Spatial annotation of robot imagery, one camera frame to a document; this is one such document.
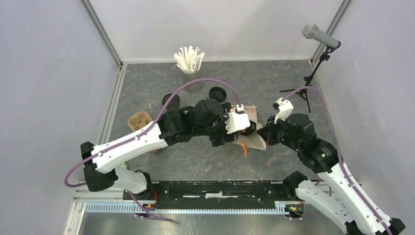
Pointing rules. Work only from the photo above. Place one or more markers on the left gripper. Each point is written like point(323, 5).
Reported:
point(219, 140)

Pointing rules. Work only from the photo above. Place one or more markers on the green owl number tile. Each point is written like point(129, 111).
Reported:
point(124, 165)

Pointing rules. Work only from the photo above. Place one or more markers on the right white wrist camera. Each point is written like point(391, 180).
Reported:
point(284, 108)

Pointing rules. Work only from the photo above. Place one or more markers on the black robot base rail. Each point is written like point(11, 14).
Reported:
point(259, 196)

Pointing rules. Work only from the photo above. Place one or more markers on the grey straw holder cup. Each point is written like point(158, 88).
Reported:
point(194, 87)

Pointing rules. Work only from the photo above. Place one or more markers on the white wrapped straws bundle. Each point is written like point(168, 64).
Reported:
point(189, 59)

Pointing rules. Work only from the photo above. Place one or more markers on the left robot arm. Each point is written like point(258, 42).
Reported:
point(207, 118)

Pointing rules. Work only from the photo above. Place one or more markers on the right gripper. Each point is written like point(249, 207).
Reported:
point(267, 132)

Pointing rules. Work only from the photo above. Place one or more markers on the black microphone stand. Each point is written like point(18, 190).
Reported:
point(308, 79)

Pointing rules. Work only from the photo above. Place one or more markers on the brown paper takeout bag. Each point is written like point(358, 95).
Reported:
point(249, 138)

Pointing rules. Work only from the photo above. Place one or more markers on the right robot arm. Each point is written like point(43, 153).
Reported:
point(355, 214)

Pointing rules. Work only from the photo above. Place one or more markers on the grey microphone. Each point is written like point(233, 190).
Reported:
point(311, 31)

